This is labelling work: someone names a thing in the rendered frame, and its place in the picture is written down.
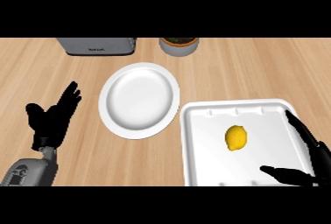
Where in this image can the yellow lemon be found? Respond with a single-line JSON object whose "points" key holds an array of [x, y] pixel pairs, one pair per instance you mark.
{"points": [[235, 138]]}

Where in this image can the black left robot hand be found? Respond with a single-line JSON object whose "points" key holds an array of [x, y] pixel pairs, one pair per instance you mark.
{"points": [[53, 118]]}

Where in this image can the white oval plate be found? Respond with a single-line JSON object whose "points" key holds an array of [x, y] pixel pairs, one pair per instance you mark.
{"points": [[139, 100]]}

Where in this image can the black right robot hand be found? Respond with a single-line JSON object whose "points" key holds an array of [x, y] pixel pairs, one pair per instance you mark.
{"points": [[316, 157]]}

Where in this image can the white rectangular tray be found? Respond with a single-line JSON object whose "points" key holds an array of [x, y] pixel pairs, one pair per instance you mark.
{"points": [[241, 145]]}

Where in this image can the grey plant pot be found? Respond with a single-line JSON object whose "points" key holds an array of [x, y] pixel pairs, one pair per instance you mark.
{"points": [[179, 46]]}

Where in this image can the grey toaster appliance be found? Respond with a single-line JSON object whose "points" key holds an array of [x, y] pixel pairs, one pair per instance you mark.
{"points": [[99, 46]]}

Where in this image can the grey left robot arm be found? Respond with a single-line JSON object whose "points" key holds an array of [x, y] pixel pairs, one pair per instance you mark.
{"points": [[29, 170]]}

